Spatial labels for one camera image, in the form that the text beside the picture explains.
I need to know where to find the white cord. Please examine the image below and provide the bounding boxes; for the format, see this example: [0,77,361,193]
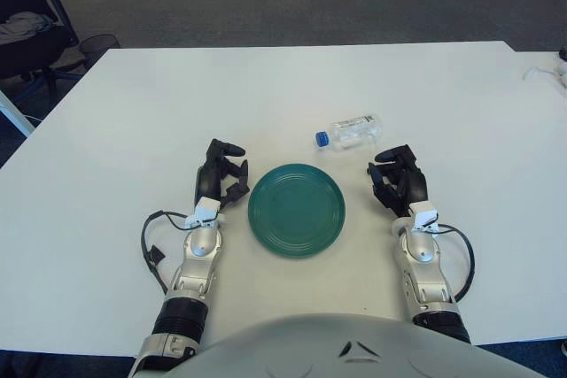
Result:
[522,66,567,87]

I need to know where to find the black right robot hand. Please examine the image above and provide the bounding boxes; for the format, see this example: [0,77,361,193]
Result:
[367,143,430,220]

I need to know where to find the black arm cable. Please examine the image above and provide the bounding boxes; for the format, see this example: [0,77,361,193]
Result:
[140,209,222,295]
[424,222,477,304]

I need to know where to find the black mesh wastebasket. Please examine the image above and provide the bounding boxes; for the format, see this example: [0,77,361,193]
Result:
[78,35,121,65]

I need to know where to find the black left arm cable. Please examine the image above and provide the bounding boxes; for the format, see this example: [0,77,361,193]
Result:
[140,209,222,295]

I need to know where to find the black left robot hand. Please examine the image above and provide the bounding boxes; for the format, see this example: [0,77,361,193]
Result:
[194,138,250,211]

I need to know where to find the green round plate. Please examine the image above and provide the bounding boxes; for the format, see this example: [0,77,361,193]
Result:
[246,164,347,260]

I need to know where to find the grey robot torso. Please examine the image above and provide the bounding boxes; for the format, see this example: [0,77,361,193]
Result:
[157,312,546,378]

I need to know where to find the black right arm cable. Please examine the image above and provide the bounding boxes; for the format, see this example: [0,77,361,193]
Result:
[424,222,477,304]

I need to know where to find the grey cloth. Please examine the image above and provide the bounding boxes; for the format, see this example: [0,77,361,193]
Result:
[0,12,57,41]

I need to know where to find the white table leg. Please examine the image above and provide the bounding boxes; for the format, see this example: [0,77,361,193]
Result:
[0,89,35,136]

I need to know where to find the black office chair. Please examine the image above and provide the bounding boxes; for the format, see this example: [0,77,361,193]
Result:
[0,0,86,92]

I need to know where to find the clear bottle blue cap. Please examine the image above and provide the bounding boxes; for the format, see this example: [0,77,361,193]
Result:
[315,113,384,153]

